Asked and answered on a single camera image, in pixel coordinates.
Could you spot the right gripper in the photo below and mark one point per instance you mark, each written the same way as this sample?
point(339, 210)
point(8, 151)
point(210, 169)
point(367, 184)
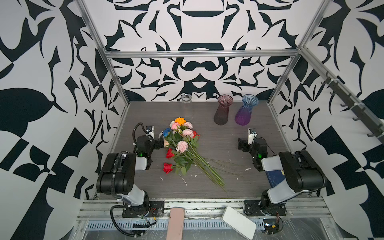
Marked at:
point(242, 144)

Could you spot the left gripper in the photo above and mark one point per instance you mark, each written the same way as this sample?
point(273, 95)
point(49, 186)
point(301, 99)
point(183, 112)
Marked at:
point(160, 143)

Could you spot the blue rose flower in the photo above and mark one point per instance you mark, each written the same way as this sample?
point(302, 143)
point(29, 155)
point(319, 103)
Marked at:
point(166, 132)

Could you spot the pink rose flower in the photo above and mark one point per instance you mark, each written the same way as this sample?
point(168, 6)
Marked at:
point(175, 126)

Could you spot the large pink peony flower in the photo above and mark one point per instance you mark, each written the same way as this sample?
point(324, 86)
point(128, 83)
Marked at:
point(187, 156)

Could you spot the clear glass vase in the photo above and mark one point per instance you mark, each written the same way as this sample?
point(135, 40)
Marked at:
point(187, 106)

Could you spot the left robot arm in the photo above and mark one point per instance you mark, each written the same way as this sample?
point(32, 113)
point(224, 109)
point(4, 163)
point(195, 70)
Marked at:
point(117, 177)

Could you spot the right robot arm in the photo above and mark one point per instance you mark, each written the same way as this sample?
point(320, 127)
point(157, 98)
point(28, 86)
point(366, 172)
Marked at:
point(302, 173)

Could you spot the blue purple glass vase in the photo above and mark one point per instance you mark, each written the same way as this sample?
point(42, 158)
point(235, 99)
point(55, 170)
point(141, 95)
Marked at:
point(244, 114)

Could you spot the maroon glass vase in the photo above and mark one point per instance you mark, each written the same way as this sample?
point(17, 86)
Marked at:
point(222, 113)

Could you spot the red rose lower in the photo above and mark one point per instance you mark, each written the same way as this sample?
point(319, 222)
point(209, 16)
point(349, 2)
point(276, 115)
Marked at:
point(168, 168)

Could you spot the blue book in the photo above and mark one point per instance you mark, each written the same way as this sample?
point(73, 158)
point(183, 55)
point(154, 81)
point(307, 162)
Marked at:
point(275, 177)

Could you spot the small pink flower sprig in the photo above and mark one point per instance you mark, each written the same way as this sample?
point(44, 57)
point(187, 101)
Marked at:
point(188, 131)

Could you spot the red rose upper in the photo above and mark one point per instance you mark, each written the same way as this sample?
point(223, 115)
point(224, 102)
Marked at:
point(195, 134)

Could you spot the circuit board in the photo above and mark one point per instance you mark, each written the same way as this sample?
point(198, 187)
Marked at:
point(273, 226)

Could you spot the white phone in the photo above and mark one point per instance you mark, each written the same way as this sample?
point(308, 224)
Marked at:
point(239, 223)

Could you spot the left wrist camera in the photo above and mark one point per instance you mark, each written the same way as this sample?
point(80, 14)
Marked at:
point(150, 131)

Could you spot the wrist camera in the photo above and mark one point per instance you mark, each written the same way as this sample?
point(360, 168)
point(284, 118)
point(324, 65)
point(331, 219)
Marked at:
point(252, 135)
point(150, 131)

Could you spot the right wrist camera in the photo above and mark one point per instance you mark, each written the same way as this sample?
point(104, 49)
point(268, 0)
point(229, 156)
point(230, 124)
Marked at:
point(252, 135)

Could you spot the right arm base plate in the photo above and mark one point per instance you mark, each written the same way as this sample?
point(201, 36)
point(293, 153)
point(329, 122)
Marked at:
point(259, 208)

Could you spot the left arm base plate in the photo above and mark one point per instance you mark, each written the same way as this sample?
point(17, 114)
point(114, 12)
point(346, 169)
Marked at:
point(147, 209)

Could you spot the wall hook rail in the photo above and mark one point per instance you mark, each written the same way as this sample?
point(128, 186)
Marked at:
point(352, 103)

